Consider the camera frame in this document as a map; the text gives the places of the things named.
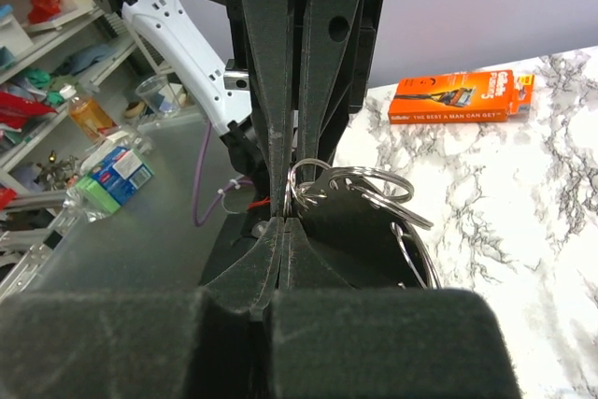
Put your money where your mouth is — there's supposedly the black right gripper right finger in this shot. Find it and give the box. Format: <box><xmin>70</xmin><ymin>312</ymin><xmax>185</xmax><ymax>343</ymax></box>
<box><xmin>273</xmin><ymin>217</ymin><xmax>352</xmax><ymax>295</ymax></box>

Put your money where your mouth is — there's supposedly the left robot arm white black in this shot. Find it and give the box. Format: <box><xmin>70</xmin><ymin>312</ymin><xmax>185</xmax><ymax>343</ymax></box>
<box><xmin>95</xmin><ymin>0</ymin><xmax>383</xmax><ymax>217</ymax></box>

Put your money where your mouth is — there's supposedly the white storage shelf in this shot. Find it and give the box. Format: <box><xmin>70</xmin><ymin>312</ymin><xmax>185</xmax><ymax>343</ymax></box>
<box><xmin>0</xmin><ymin>0</ymin><xmax>155</xmax><ymax>194</ymax></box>

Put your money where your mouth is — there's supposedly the blue green tissue pack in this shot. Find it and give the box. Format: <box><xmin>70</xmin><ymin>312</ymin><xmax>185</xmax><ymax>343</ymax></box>
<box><xmin>64</xmin><ymin>146</ymin><xmax>154</xmax><ymax>222</ymax></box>

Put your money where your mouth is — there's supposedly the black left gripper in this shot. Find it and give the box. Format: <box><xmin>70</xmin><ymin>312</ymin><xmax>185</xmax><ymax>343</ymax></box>
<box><xmin>210</xmin><ymin>0</ymin><xmax>383</xmax><ymax>217</ymax></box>

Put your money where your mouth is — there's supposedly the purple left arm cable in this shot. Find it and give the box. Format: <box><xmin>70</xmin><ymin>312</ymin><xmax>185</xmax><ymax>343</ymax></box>
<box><xmin>50</xmin><ymin>0</ymin><xmax>256</xmax><ymax>228</ymax></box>

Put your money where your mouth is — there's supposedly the orange Gillette razor box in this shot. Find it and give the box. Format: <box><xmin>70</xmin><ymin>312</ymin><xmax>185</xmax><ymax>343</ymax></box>
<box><xmin>388</xmin><ymin>69</ymin><xmax>535</xmax><ymax>124</ymax></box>

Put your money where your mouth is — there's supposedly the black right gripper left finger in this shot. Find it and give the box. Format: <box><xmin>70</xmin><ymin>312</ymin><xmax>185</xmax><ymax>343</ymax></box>
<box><xmin>202</xmin><ymin>218</ymin><xmax>274</xmax><ymax>321</ymax></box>

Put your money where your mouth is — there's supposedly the orange liquid bottle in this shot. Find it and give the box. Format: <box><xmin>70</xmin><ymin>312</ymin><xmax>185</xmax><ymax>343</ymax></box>
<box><xmin>59</xmin><ymin>84</ymin><xmax>117</xmax><ymax>142</ymax></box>

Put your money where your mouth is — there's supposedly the clear plastic cup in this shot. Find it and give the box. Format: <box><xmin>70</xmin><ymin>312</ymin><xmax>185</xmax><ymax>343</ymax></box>
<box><xmin>135</xmin><ymin>75</ymin><xmax>183</xmax><ymax>118</ymax></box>

